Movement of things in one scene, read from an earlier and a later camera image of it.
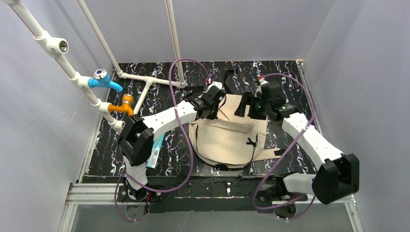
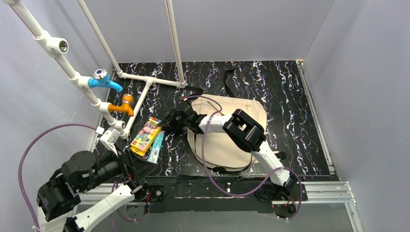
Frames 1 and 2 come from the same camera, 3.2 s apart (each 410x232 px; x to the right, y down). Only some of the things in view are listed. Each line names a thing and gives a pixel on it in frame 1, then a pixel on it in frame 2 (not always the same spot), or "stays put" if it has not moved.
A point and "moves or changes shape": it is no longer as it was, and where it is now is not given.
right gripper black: [249, 106] -> [174, 118]
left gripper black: [205, 107] -> [130, 160]
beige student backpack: [228, 141] moves or changes shape
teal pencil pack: [153, 154] stays put
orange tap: [126, 107] stays put
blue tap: [102, 78] stays put
